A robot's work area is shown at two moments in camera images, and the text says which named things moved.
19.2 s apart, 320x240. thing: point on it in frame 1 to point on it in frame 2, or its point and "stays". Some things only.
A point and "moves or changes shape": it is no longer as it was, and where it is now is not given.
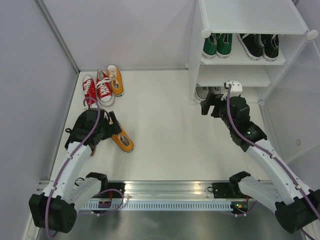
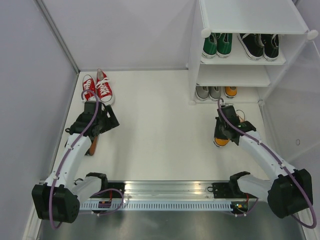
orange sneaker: x=116 y=79 to x=220 y=142
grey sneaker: x=201 y=92 stays
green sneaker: x=210 y=47 stays
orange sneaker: x=124 y=142 moves or changes shape
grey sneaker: x=216 y=90 stays
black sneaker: x=252 y=44 stays
